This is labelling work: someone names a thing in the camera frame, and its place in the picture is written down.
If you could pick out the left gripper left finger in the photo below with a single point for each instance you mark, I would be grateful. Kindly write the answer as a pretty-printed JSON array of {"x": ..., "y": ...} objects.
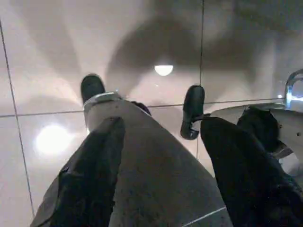
[{"x": 90, "y": 177}]

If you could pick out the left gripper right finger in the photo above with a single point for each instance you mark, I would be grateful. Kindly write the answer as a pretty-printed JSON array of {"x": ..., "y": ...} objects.
[{"x": 248, "y": 179}]

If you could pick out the white plastic table leg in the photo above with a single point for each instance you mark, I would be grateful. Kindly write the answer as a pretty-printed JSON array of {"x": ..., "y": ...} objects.
[{"x": 154, "y": 165}]

